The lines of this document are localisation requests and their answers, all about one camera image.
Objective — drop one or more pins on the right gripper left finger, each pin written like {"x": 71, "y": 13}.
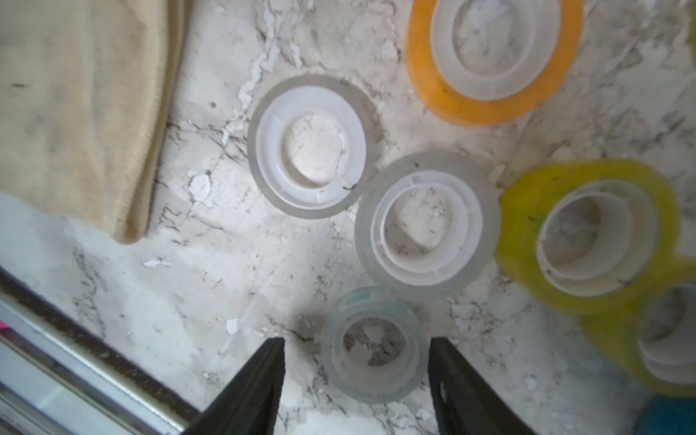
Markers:
{"x": 250, "y": 402}

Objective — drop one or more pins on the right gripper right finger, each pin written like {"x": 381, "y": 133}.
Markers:
{"x": 463, "y": 401}

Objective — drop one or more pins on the clear tape roll bottom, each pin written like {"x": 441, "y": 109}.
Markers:
{"x": 372, "y": 347}

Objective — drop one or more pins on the clear tape roll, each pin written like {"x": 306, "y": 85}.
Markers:
{"x": 372, "y": 347}
{"x": 313, "y": 145}
{"x": 428, "y": 225}

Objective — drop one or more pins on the yellow-green tape roll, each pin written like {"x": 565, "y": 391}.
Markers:
{"x": 653, "y": 338}
{"x": 586, "y": 236}

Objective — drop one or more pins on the orange tape roll right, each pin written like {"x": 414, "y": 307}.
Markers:
{"x": 480, "y": 63}

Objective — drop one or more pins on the blue tin can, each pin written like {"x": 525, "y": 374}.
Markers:
{"x": 666, "y": 416}

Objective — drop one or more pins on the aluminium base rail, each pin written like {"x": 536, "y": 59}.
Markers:
{"x": 58, "y": 378}

